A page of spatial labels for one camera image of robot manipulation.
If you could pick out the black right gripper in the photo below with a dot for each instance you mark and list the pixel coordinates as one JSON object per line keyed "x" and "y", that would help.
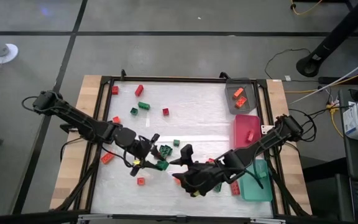
{"x": 202, "y": 175}

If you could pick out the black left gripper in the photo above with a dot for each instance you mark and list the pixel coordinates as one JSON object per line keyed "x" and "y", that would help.
{"x": 140, "y": 149}

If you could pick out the large green toy block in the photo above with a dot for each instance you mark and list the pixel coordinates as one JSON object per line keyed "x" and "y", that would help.
{"x": 166, "y": 150}

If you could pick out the small orange toy block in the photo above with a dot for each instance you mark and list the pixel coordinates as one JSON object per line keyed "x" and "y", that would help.
{"x": 116, "y": 119}
{"x": 140, "y": 181}

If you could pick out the small green toy block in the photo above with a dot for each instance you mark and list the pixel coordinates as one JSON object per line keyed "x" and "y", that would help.
{"x": 176, "y": 142}
{"x": 134, "y": 111}

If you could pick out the small red toy block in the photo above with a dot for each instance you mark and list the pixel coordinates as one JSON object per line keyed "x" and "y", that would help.
{"x": 115, "y": 90}
{"x": 165, "y": 111}

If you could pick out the long green toy block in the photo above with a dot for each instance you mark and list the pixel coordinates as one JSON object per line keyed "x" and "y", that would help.
{"x": 144, "y": 105}

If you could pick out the long red toy block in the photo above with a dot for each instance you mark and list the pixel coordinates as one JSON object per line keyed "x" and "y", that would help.
{"x": 139, "y": 90}

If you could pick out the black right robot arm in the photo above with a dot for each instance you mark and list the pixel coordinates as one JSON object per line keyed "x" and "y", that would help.
{"x": 266, "y": 140}

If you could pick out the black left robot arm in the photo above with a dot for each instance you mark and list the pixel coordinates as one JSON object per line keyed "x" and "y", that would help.
{"x": 82, "y": 123}

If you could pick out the white glossy table mat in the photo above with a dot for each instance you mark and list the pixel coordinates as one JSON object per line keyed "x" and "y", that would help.
{"x": 197, "y": 124}

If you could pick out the pink plastic tray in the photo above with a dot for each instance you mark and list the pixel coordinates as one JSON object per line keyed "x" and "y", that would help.
{"x": 241, "y": 124}

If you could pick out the teal plastic tray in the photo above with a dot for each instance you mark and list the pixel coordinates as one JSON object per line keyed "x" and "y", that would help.
{"x": 259, "y": 193}

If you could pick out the white mounting plate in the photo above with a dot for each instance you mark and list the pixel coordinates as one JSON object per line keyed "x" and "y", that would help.
{"x": 266, "y": 129}

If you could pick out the grey plastic tray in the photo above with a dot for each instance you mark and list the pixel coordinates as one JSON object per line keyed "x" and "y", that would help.
{"x": 252, "y": 90}

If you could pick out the white power adapter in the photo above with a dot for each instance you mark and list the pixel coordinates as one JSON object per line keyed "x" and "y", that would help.
{"x": 287, "y": 78}

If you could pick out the black floor stand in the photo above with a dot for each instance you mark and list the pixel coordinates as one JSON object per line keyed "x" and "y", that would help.
{"x": 309, "y": 63}

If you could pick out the black power strip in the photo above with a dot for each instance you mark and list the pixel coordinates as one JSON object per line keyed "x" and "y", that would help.
{"x": 328, "y": 80}

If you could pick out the black side desk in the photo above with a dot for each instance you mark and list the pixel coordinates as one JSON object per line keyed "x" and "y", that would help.
{"x": 353, "y": 161}

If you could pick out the silver camera mount bar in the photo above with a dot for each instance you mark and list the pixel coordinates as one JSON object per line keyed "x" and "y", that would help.
{"x": 179, "y": 218}

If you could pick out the black table frame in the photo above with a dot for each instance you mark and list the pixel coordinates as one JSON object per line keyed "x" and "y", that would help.
{"x": 182, "y": 79}

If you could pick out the black frame clamp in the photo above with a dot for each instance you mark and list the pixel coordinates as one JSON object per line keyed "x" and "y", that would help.
{"x": 123, "y": 74}
{"x": 224, "y": 75}

